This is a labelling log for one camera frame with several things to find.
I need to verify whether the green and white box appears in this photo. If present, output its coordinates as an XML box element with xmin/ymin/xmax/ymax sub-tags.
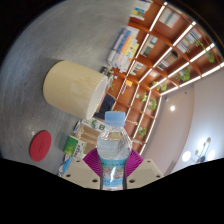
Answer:
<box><xmin>63</xmin><ymin>134</ymin><xmax>88</xmax><ymax>158</ymax></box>

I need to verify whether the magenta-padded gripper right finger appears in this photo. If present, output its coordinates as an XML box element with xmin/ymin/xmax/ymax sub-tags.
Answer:
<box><xmin>125</xmin><ymin>148</ymin><xmax>165</xmax><ymax>190</ymax></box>

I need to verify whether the dark blue chair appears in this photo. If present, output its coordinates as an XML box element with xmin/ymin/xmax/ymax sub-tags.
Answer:
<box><xmin>93</xmin><ymin>93</ymin><xmax>117</xmax><ymax>120</ymax></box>

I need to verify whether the stack of colourful books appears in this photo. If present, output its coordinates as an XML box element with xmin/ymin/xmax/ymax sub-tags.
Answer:
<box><xmin>106</xmin><ymin>28</ymin><xmax>140</xmax><ymax>74</ymax></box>

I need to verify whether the multi-bulb ceiling chandelier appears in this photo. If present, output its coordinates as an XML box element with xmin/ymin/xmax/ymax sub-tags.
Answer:
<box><xmin>181</xmin><ymin>136</ymin><xmax>218</xmax><ymax>164</ymax></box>

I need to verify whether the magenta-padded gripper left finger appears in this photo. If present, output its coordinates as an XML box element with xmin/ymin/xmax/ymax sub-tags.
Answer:
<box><xmin>61</xmin><ymin>147</ymin><xmax>103</xmax><ymax>191</ymax></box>

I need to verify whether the wooden shelf unit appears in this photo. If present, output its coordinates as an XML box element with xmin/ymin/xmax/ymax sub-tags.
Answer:
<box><xmin>106</xmin><ymin>0</ymin><xmax>224</xmax><ymax>156</ymax></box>

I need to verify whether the clear blue-capped water bottle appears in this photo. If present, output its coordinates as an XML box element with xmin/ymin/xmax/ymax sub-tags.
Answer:
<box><xmin>96</xmin><ymin>110</ymin><xmax>133</xmax><ymax>191</ymax></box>

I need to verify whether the cream ribbed cup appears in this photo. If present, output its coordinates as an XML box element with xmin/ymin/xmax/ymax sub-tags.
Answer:
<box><xmin>42</xmin><ymin>59</ymin><xmax>110</xmax><ymax>120</ymax></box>

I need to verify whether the flat round red coaster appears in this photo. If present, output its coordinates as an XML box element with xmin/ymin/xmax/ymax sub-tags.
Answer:
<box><xmin>29</xmin><ymin>130</ymin><xmax>53</xmax><ymax>163</ymax></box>

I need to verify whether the tall green white carton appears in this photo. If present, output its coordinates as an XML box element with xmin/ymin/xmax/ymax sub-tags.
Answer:
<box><xmin>81</xmin><ymin>118</ymin><xmax>108</xmax><ymax>132</ymax></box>

